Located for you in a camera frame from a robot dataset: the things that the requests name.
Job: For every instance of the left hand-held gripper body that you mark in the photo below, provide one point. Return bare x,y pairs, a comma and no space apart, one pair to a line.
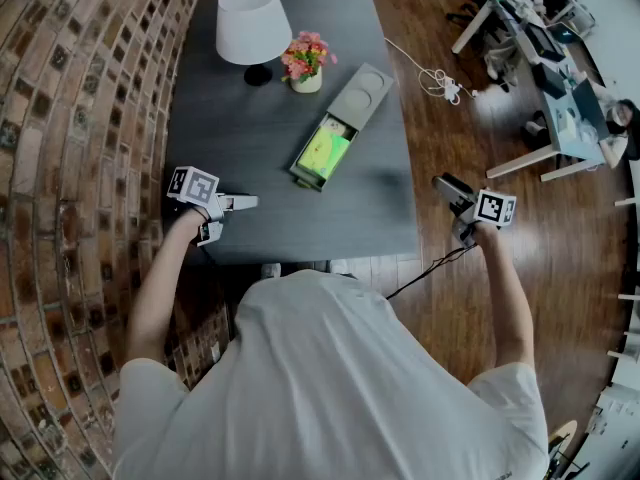
197,185

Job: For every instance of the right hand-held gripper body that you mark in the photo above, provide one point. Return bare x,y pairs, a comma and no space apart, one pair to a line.
492,208

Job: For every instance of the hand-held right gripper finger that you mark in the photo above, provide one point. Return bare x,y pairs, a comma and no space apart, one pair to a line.
450,195
457,185

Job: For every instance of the green yellow packet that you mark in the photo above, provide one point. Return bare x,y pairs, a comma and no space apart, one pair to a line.
322,152

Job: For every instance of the person's right forearm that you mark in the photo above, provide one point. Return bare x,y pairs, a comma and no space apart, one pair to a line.
505,293

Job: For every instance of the person's left forearm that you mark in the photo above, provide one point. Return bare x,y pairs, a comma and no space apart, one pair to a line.
165,278

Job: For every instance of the grey sliding drawer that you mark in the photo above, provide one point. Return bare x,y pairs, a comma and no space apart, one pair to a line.
312,180

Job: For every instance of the white office desk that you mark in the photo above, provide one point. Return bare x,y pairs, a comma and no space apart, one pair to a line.
562,138

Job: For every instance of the small beige packet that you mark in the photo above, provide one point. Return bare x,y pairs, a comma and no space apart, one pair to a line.
332,125

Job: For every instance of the grey drawer box housing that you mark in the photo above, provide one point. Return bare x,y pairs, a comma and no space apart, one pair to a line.
362,90

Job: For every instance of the black box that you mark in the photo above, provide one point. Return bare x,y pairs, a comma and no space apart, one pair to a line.
549,80

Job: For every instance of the dark open laptop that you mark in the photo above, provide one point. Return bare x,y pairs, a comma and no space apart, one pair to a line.
590,108

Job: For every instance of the pink flowers in white pot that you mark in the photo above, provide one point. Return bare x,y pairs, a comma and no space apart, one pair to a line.
306,63

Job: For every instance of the white table lamp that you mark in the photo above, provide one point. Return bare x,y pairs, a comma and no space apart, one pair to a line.
252,23

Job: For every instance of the laptop with green logo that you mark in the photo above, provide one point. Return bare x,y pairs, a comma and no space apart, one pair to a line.
565,32

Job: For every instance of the person's white t-shirt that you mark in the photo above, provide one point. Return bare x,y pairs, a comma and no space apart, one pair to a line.
325,378

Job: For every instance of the round wooden stool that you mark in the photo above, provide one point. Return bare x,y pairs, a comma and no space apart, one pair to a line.
562,433

